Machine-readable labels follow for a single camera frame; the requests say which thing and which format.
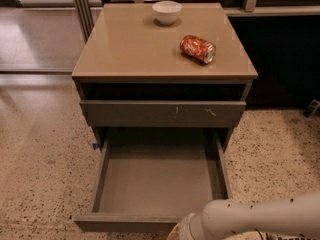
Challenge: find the grey drawer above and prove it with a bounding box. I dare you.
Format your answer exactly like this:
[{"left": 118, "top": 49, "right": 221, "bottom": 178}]
[
  {"left": 80, "top": 100, "right": 246, "bottom": 128},
  {"left": 74, "top": 137, "right": 232, "bottom": 233}
]

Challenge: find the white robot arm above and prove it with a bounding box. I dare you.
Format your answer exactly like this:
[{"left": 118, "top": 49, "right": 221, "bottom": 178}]
[{"left": 166, "top": 193, "right": 320, "bottom": 240}]

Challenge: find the grey top drawer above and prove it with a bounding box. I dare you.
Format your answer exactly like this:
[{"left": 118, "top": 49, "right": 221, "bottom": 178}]
[{"left": 80, "top": 100, "right": 246, "bottom": 128}]

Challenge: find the grey drawer cabinet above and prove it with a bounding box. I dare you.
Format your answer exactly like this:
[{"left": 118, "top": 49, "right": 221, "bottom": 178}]
[{"left": 72, "top": 3, "right": 257, "bottom": 145}]

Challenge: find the blue tape piece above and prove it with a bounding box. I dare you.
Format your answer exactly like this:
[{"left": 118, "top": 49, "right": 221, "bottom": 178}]
[{"left": 92, "top": 143, "right": 99, "bottom": 150}]

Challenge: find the red soda can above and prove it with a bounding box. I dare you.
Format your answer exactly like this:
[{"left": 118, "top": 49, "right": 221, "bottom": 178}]
[{"left": 180, "top": 35, "right": 216, "bottom": 64}]

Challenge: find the dark floor object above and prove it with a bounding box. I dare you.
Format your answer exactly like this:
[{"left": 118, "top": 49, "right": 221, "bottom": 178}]
[{"left": 303, "top": 99, "right": 320, "bottom": 118}]

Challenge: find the white ceramic bowl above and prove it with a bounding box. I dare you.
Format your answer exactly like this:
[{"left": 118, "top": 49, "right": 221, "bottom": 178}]
[{"left": 152, "top": 1, "right": 182, "bottom": 25}]

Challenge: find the black floor cable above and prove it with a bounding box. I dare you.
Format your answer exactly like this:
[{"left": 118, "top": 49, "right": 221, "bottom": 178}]
[{"left": 254, "top": 229, "right": 270, "bottom": 240}]

